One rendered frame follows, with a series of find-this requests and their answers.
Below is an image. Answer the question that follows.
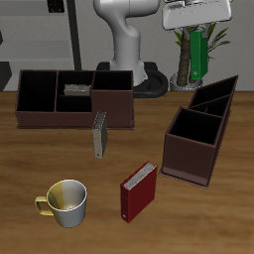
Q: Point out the small black box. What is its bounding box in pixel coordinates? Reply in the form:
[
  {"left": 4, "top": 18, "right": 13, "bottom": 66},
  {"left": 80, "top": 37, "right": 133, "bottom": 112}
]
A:
[{"left": 47, "top": 0, "right": 65, "bottom": 14}]

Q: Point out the red book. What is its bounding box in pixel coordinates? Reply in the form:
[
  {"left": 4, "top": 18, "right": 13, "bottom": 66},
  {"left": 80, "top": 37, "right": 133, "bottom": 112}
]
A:
[{"left": 119, "top": 160, "right": 159, "bottom": 224}]

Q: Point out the pot plant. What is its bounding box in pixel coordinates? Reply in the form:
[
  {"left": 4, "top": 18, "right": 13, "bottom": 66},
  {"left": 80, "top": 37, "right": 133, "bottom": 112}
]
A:
[{"left": 170, "top": 23, "right": 232, "bottom": 92}]

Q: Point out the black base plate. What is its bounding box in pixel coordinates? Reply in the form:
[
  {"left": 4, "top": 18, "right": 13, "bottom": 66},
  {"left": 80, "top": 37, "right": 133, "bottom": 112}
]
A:
[{"left": 95, "top": 61, "right": 170, "bottom": 99}]

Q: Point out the green book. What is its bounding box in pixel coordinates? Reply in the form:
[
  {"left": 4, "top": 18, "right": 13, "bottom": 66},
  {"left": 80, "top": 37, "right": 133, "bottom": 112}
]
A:
[{"left": 190, "top": 29, "right": 209, "bottom": 81}]

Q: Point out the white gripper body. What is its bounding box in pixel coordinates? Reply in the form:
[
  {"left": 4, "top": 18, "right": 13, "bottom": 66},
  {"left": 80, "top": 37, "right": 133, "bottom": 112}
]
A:
[{"left": 161, "top": 0, "right": 233, "bottom": 32}]

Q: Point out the yellow and white mug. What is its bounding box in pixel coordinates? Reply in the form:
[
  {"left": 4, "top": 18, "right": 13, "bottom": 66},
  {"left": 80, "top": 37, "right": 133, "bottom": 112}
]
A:
[{"left": 34, "top": 179, "right": 88, "bottom": 229}]

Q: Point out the black vertical post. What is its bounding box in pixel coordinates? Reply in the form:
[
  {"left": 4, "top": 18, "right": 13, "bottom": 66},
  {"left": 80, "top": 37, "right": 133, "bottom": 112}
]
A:
[{"left": 66, "top": 0, "right": 82, "bottom": 71}]

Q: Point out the dark brown desk caddy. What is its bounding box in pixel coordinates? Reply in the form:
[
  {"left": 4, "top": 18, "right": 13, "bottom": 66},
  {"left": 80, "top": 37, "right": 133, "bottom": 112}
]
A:
[
  {"left": 160, "top": 74, "right": 239, "bottom": 190},
  {"left": 14, "top": 68, "right": 136, "bottom": 130}
]

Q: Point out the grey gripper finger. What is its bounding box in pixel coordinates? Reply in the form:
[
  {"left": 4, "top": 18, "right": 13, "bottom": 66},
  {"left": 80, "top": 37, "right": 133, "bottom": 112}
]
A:
[
  {"left": 178, "top": 27, "right": 193, "bottom": 39},
  {"left": 203, "top": 22, "right": 218, "bottom": 40}
]

